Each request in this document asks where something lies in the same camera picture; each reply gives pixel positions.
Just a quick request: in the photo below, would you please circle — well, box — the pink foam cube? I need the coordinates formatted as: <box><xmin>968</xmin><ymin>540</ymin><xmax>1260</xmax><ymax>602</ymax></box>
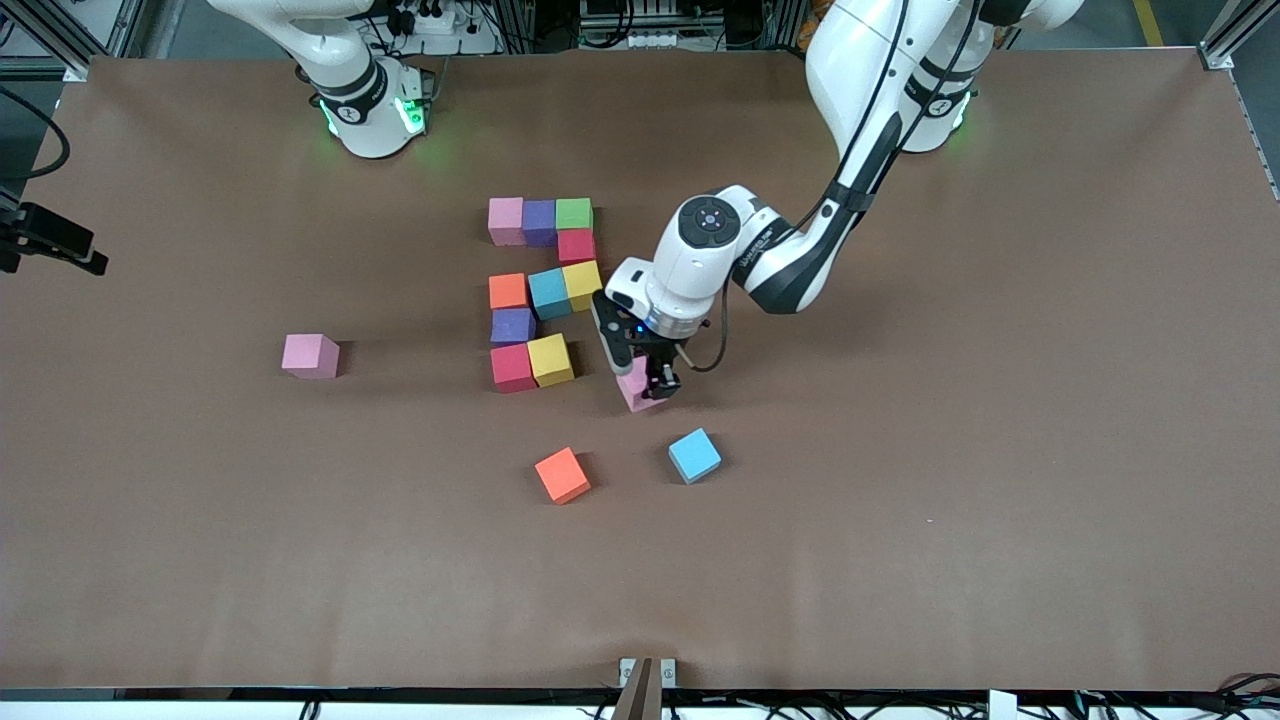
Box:
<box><xmin>281</xmin><ymin>333</ymin><xmax>341</xmax><ymax>380</ymax></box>
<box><xmin>488</xmin><ymin>197</ymin><xmax>526</xmax><ymax>247</ymax></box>
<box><xmin>616</xmin><ymin>357</ymin><xmax>671</xmax><ymax>414</ymax></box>

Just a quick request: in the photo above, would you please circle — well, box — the yellow foam cube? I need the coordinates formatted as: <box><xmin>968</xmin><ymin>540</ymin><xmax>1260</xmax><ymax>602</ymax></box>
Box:
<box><xmin>527</xmin><ymin>333</ymin><xmax>576</xmax><ymax>388</ymax></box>
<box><xmin>562</xmin><ymin>261</ymin><xmax>604</xmax><ymax>312</ymax></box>

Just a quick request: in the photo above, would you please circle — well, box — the blue foam cube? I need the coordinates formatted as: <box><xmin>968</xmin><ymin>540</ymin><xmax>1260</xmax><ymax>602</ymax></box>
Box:
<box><xmin>528</xmin><ymin>268</ymin><xmax>572</xmax><ymax>321</ymax></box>
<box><xmin>667</xmin><ymin>427</ymin><xmax>723</xmax><ymax>485</ymax></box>

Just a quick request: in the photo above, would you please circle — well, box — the brown paper table cover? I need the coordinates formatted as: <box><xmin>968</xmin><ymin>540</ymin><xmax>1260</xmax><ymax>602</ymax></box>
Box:
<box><xmin>0</xmin><ymin>48</ymin><xmax>1280</xmax><ymax>693</ymax></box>

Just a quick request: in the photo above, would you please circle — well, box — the brown wooden stick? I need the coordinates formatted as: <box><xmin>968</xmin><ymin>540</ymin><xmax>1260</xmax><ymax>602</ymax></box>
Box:
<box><xmin>612</xmin><ymin>657</ymin><xmax>663</xmax><ymax>720</ymax></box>

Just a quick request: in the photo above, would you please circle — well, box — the grey equipment box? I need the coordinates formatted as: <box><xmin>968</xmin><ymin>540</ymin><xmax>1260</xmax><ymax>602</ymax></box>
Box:
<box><xmin>578</xmin><ymin>0</ymin><xmax>701</xmax><ymax>49</ymax></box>

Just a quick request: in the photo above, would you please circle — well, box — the white power strip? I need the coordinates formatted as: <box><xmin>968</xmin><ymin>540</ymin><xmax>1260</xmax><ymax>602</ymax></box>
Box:
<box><xmin>385</xmin><ymin>3</ymin><xmax>501</xmax><ymax>56</ymax></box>

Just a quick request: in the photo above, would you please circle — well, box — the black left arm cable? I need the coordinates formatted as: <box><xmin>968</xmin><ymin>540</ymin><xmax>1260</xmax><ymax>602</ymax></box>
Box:
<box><xmin>682</xmin><ymin>285</ymin><xmax>731</xmax><ymax>374</ymax></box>

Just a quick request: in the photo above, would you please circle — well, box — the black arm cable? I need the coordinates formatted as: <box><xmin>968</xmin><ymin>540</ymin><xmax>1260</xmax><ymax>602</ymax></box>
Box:
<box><xmin>0</xmin><ymin>85</ymin><xmax>71</xmax><ymax>183</ymax></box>
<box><xmin>682</xmin><ymin>285</ymin><xmax>731</xmax><ymax>374</ymax></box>

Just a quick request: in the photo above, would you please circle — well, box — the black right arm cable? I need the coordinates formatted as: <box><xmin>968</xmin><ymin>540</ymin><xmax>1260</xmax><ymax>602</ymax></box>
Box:
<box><xmin>0</xmin><ymin>85</ymin><xmax>71</xmax><ymax>183</ymax></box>

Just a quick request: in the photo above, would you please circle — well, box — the aluminium frame profile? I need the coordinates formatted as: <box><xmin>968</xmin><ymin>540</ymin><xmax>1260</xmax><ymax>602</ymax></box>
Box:
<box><xmin>0</xmin><ymin>0</ymin><xmax>151</xmax><ymax>81</ymax></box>
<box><xmin>1198</xmin><ymin>0</ymin><xmax>1280</xmax><ymax>71</ymax></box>

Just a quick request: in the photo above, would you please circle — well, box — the small metal bracket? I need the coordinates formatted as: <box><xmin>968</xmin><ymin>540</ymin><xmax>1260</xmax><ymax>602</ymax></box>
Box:
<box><xmin>619</xmin><ymin>657</ymin><xmax>677</xmax><ymax>689</ymax></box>

